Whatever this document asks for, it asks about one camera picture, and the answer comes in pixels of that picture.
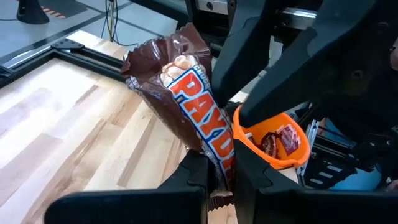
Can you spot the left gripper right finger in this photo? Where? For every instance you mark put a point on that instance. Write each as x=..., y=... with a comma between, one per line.
x=295, y=207

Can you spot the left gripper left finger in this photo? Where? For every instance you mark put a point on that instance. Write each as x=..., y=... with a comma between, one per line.
x=140, y=207

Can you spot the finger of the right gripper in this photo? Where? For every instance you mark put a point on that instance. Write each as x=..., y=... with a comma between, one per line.
x=311, y=68
x=245, y=46

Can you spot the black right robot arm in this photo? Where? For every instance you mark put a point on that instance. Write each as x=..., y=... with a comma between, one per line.
x=373, y=109

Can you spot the orange plastic bucket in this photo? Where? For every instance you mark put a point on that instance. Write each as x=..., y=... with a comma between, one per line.
x=264, y=127

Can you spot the orange black striped mat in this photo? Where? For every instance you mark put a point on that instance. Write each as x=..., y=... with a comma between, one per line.
x=62, y=7

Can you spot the person's foot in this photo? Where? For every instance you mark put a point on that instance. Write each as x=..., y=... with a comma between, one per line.
x=31, y=12

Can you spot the black aluminium table frame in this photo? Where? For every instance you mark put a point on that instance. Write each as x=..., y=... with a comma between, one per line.
x=87, y=57

